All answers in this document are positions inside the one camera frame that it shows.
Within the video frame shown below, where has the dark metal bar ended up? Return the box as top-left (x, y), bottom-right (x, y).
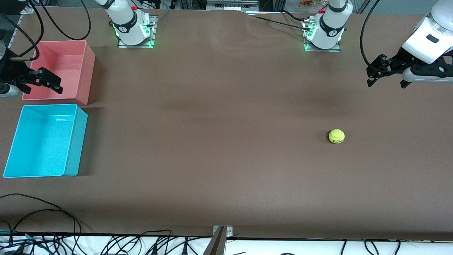
top-left (202, 227), bottom-right (227, 255)

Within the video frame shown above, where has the grey metal device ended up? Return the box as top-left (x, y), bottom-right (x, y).
top-left (206, 0), bottom-right (259, 11)

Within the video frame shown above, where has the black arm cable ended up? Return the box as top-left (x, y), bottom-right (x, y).
top-left (37, 0), bottom-right (92, 40)
top-left (360, 0), bottom-right (404, 73)

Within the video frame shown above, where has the long black looped cable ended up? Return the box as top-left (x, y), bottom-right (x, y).
top-left (0, 193), bottom-right (82, 236)

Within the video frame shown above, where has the yellow tennis ball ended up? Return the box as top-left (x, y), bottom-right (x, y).
top-left (328, 129), bottom-right (345, 144)

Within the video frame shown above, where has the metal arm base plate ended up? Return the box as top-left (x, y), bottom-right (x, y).
top-left (304, 19), bottom-right (342, 52)
top-left (118, 16), bottom-right (156, 48)

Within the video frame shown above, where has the blue plastic bin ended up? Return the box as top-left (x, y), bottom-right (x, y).
top-left (3, 104), bottom-right (88, 178)

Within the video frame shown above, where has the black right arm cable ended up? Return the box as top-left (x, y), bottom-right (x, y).
top-left (37, 0), bottom-right (92, 40)

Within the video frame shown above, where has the pink plastic bin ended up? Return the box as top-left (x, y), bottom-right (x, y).
top-left (22, 40), bottom-right (96, 106)

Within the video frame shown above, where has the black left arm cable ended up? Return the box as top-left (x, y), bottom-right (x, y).
top-left (360, 0), bottom-right (404, 73)

